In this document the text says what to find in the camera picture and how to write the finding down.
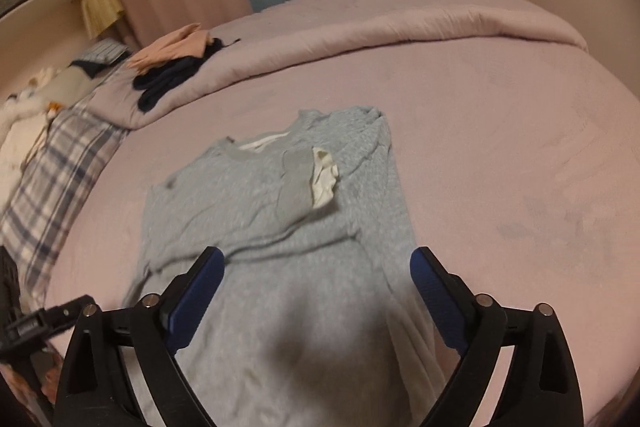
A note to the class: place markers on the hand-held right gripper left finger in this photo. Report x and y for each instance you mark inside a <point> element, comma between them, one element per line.
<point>195,302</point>

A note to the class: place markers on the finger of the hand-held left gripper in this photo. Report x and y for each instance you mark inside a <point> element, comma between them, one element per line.
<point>45,322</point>

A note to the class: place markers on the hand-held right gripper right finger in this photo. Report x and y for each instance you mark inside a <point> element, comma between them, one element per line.
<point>437,302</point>

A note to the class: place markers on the grey printed sweatshirt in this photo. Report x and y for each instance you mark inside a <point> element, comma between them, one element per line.
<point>300,287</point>

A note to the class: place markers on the plaid pillow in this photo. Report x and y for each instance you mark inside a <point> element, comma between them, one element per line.
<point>60,187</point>

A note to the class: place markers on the pink bed sheet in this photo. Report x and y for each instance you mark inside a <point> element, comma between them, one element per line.
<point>500,167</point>

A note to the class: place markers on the white plush toy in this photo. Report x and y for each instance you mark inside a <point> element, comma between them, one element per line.
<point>20,127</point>

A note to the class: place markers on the navy garment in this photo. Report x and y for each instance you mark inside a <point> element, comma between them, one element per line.
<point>167,79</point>

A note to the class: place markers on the peach garment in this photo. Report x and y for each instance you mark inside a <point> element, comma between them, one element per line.
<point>170,49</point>

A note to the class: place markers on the pink folded duvet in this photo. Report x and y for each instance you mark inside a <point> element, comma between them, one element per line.
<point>375,27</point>

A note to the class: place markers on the white headboard shelf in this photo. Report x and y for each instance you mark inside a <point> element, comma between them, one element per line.
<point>35,22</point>

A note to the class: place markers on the yellow pleated cloth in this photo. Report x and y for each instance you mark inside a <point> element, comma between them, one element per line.
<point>102,4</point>

